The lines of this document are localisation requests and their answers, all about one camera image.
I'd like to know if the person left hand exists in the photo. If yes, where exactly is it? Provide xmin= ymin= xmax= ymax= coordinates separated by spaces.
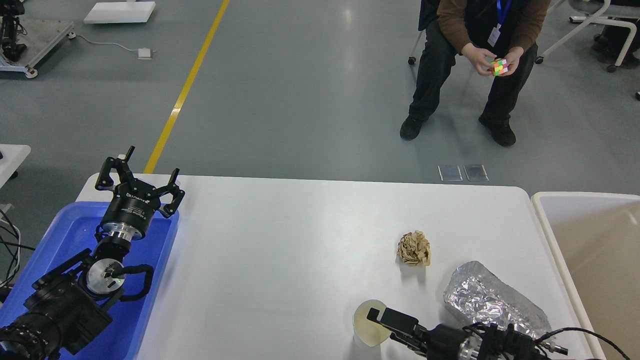
xmin=501 ymin=46 xmax=525 ymax=77

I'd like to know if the metal floor plate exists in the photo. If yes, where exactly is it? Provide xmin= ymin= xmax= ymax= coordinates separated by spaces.
xmin=463 ymin=164 xmax=489 ymax=182
xmin=438 ymin=164 xmax=463 ymax=182

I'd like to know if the white chair frame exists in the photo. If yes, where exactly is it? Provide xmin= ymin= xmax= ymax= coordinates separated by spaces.
xmin=534 ymin=0 xmax=640 ymax=73

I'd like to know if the right metal floor plate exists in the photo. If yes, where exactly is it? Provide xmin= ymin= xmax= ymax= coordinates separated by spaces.
xmin=463 ymin=164 xmax=489 ymax=182

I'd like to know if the seated person in black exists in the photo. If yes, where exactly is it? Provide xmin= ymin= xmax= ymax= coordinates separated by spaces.
xmin=399 ymin=0 xmax=550 ymax=147

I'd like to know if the crumpled brown paper ball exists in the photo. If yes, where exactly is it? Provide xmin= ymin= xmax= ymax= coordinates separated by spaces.
xmin=397 ymin=230 xmax=432 ymax=267

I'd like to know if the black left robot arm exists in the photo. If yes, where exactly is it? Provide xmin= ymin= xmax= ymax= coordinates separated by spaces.
xmin=1 ymin=146 xmax=185 ymax=360

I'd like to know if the person right hand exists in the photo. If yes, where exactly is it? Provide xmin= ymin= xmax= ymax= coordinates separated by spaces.
xmin=461 ymin=42 xmax=497 ymax=76

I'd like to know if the black cables bundle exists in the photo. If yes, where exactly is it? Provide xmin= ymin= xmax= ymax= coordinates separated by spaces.
xmin=0 ymin=207 xmax=37 ymax=291

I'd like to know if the beige plastic bin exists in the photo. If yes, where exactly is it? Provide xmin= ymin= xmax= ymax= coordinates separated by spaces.
xmin=531 ymin=191 xmax=640 ymax=360

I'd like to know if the blue plastic bin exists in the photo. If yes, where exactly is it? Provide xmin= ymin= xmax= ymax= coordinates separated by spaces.
xmin=1 ymin=202 xmax=179 ymax=360

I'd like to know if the colourful puzzle cube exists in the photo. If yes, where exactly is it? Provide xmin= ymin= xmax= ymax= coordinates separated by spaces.
xmin=491 ymin=58 xmax=509 ymax=76

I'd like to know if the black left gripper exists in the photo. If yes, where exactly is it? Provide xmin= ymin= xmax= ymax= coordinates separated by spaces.
xmin=95 ymin=146 xmax=185 ymax=241

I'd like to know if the left metal floor plate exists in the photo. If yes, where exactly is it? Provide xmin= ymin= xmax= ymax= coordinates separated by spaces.
xmin=438 ymin=164 xmax=463 ymax=182

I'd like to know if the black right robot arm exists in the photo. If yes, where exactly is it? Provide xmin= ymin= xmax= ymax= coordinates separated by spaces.
xmin=366 ymin=307 xmax=629 ymax=360

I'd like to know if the white paper cup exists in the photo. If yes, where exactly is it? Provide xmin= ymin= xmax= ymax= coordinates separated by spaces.
xmin=352 ymin=299 xmax=391 ymax=348

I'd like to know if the white flat board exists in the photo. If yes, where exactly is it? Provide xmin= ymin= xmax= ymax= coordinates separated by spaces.
xmin=83 ymin=1 xmax=156 ymax=24

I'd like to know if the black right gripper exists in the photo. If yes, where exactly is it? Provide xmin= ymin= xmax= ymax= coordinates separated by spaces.
xmin=366 ymin=307 xmax=481 ymax=360

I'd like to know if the grey office chair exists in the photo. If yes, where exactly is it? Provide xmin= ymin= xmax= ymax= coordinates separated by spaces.
xmin=407 ymin=27 xmax=428 ymax=67

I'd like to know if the crumpled aluminium foil tray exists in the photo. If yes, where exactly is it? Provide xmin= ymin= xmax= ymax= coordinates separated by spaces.
xmin=442 ymin=260 xmax=552 ymax=338

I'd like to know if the white side table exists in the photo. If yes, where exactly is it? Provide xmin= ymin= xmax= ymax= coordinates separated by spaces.
xmin=0 ymin=143 xmax=32 ymax=188

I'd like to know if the white power adapter with cable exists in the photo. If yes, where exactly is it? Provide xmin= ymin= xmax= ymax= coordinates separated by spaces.
xmin=67 ymin=32 xmax=155 ymax=60

